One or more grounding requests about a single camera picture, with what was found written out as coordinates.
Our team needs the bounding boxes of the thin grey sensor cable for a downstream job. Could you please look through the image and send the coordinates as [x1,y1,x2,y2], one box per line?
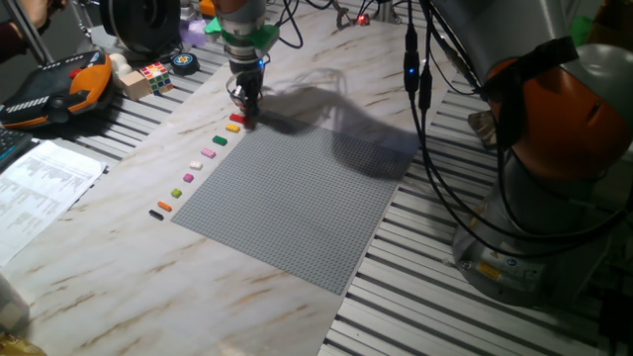
[226,73,248,111]

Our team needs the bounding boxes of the thin metal rod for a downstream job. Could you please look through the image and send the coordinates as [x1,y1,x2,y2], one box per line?
[66,0,98,48]
[4,0,53,65]

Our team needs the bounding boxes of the black filament spool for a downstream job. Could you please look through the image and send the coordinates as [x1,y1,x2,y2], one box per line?
[98,0,182,56]

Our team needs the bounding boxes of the aluminium frame post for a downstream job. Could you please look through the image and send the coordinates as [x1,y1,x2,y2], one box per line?
[371,0,403,25]

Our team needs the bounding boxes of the dark red sleeved forearm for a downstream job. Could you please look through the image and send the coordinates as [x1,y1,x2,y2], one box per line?
[0,19,31,63]

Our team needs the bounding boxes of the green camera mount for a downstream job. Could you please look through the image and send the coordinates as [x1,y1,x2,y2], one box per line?
[204,17,281,51]

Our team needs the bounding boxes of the metal bracket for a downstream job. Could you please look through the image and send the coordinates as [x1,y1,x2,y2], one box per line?
[467,109,498,148]

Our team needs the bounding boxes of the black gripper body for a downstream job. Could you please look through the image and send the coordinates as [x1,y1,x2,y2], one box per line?
[229,57,266,98]

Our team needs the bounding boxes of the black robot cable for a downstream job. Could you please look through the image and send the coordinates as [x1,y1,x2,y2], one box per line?
[414,0,624,248]

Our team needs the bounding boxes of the marble pattern board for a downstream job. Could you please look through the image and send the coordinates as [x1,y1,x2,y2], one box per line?
[0,0,452,356]

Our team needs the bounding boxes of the black and blue round puck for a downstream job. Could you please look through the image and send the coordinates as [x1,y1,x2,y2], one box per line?
[170,51,201,76]

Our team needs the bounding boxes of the black keyboard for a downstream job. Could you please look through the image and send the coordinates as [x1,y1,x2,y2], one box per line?
[0,127,35,174]

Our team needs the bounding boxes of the black cable with red light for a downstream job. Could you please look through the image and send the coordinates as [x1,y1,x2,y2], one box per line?
[274,0,371,50]

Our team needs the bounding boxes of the grey Lego baseplate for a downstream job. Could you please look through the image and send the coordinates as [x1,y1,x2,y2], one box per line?
[170,110,413,297]

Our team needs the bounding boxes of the white round figure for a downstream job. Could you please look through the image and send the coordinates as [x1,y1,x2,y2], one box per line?
[108,52,134,80]

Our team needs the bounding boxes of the gold foil packet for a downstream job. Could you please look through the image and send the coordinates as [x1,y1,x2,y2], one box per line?
[0,333,48,356]

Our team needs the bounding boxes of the bare person hand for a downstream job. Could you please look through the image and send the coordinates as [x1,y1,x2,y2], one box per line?
[19,0,68,29]

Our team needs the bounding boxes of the Rubik's cube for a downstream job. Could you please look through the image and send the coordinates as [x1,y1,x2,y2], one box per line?
[138,61,175,97]

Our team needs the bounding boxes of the green cloth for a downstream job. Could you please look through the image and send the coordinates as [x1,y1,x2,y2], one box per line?
[569,14,594,48]

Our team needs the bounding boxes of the translucent plastic cup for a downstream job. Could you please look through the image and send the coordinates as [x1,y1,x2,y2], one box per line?
[0,274,31,337]

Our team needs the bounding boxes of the black cable with blue light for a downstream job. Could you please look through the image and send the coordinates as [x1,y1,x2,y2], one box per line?
[401,0,629,261]

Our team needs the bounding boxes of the wooden cube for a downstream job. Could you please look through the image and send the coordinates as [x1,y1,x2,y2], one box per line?
[119,70,152,102]

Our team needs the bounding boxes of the printed paper sheet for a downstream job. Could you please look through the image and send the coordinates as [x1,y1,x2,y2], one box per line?
[0,139,108,268]

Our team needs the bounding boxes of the pale purple plastic object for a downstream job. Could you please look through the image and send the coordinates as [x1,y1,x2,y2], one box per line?
[178,18,213,48]

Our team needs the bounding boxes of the black and orange teach pendant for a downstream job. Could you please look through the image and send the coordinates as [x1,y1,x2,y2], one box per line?
[0,50,115,131]

